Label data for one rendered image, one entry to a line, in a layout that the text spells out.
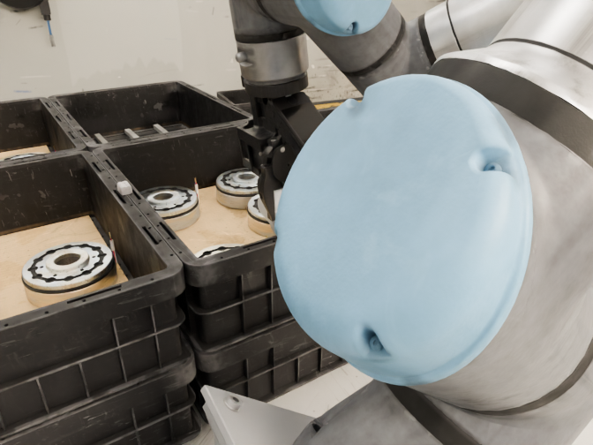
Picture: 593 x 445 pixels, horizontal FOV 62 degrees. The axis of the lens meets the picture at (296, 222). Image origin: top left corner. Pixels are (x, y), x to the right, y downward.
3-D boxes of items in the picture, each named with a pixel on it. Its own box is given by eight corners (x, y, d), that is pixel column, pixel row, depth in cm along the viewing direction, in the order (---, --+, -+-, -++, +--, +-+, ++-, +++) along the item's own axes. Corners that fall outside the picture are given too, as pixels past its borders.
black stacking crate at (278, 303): (410, 278, 66) (420, 200, 60) (202, 365, 51) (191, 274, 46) (263, 180, 95) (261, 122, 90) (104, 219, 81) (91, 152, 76)
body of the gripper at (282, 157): (292, 153, 66) (281, 61, 60) (330, 172, 60) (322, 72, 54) (242, 171, 63) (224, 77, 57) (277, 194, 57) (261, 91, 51)
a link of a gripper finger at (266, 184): (288, 211, 62) (290, 145, 59) (296, 216, 61) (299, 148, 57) (255, 219, 60) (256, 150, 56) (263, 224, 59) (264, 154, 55)
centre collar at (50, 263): (95, 264, 59) (94, 260, 59) (52, 279, 57) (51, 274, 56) (82, 248, 63) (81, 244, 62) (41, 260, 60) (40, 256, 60)
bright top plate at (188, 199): (207, 206, 74) (207, 202, 74) (142, 223, 70) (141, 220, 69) (182, 184, 82) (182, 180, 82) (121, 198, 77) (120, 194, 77)
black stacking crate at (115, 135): (262, 179, 95) (260, 122, 90) (104, 218, 81) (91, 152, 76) (184, 128, 125) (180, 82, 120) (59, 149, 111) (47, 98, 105)
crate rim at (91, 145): (261, 131, 91) (261, 118, 90) (92, 163, 76) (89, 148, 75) (181, 89, 121) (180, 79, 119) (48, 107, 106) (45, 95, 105)
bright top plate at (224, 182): (287, 187, 81) (287, 184, 80) (227, 199, 77) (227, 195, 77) (264, 167, 89) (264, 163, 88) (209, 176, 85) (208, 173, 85)
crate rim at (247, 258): (421, 214, 61) (423, 196, 60) (192, 291, 47) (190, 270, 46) (261, 131, 91) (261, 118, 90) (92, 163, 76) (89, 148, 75)
